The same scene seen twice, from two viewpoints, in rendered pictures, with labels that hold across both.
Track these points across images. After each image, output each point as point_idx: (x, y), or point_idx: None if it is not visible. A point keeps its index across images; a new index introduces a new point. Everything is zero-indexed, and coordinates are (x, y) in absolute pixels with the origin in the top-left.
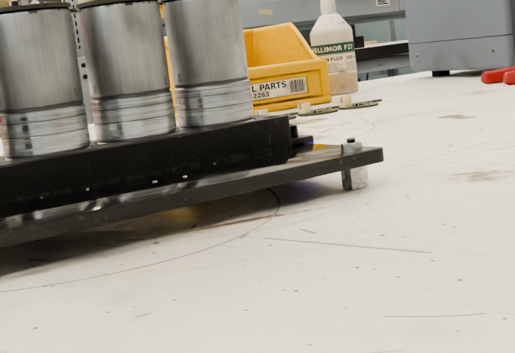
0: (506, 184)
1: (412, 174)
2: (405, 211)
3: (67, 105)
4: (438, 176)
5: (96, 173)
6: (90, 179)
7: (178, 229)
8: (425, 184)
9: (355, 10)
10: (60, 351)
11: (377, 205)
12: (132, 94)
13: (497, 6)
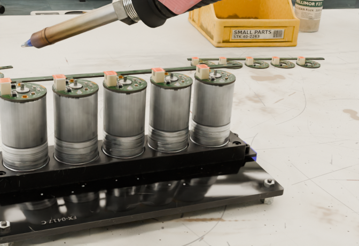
0: (334, 232)
1: (298, 196)
2: (278, 244)
3: (136, 135)
4: (309, 205)
5: (143, 168)
6: (140, 171)
7: (174, 215)
8: (298, 214)
9: None
10: None
11: (268, 230)
12: (168, 131)
13: None
